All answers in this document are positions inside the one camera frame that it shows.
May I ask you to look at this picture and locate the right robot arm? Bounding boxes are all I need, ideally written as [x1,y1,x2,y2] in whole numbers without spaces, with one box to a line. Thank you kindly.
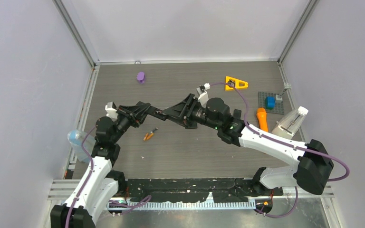
[162,94,334,195]

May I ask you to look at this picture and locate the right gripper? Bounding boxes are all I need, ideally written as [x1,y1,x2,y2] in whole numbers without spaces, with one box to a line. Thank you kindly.
[163,94,221,131]

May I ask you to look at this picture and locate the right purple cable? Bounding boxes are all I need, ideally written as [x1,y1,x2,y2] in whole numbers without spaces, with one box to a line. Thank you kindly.
[209,82,351,219]

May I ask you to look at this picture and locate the yellow triangular toy block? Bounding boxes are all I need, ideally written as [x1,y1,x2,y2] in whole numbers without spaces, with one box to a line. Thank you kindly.
[225,76,249,91]

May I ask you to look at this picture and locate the purple plastic cap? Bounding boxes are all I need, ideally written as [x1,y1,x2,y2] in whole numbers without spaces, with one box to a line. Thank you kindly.
[136,71,146,84]

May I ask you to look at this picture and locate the black remote battery cover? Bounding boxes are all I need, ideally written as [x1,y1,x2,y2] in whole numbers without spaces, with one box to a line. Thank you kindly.
[185,123,198,129]

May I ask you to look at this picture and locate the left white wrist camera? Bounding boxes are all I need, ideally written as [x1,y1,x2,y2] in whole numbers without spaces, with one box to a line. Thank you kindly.
[105,102,118,120]

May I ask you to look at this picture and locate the orange plastic flashlight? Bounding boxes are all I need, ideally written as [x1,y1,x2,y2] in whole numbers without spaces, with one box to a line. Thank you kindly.
[256,108,269,132]

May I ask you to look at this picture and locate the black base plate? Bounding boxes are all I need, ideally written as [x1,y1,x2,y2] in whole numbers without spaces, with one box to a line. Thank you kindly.
[107,178,283,212]

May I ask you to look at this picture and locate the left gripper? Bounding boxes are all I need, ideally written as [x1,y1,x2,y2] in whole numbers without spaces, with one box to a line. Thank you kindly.
[111,104,151,143]

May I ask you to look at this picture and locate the blue lego brick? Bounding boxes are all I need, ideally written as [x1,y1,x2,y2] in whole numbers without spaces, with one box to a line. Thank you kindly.
[265,96,275,110]

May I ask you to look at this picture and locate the grey lego technic beam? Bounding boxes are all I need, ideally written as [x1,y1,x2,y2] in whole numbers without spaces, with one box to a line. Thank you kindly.
[275,83,291,103]

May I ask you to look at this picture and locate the grey lego baseplate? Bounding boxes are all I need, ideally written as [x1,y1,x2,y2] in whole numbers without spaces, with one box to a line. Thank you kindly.
[258,92,285,115]

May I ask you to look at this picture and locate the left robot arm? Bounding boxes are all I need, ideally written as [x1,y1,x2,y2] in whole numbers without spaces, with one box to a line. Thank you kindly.
[50,102,167,228]

